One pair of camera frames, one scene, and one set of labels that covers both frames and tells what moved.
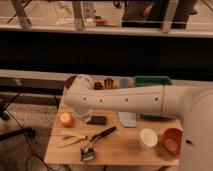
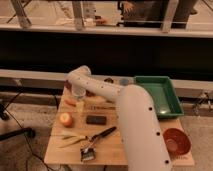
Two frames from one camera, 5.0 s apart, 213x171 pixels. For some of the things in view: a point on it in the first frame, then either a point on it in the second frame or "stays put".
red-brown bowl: x=172 y=140 stays put
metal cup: x=108 y=83 stays put
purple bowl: x=68 y=81 stays put
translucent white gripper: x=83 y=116 → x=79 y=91
